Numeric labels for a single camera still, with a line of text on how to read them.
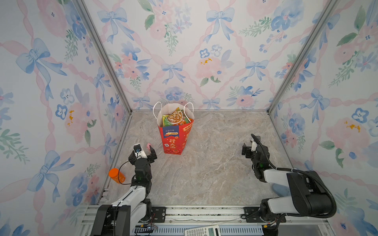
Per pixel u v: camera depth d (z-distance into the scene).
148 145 1.01
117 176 0.79
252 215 0.72
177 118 0.86
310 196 0.44
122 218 0.42
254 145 0.80
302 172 0.47
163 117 0.88
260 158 0.70
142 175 0.65
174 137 0.83
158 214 0.74
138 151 0.70
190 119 0.87
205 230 0.69
